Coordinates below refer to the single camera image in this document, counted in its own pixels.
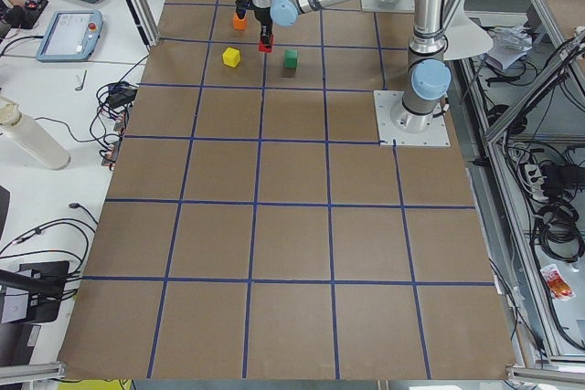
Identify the metal hex key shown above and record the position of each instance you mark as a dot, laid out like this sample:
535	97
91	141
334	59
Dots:
81	81

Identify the red wooden block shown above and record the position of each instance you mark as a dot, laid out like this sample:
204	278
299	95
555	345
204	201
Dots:
265	44

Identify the green wooden block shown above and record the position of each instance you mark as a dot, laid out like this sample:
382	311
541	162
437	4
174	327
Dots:
290	59

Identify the yellow wooden block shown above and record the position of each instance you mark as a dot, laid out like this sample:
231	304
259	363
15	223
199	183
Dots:
231	57

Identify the white cylindrical bottle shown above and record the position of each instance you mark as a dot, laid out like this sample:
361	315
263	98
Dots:
31	137

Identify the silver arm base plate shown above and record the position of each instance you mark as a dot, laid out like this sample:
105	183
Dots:
397	127

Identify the black camera stand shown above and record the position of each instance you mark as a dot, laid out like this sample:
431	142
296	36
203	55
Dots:
34	293

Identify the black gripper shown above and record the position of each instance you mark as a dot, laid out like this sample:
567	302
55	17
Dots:
263	16

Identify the lower teach pendant tablet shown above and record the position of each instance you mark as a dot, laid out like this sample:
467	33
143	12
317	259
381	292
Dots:
71	36

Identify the orange wooden block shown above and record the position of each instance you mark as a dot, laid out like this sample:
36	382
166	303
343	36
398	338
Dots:
239	23

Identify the red snack packet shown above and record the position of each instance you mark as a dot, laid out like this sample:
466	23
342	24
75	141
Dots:
557	286

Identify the white power strip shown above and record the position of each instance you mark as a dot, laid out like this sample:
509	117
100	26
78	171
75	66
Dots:
534	181

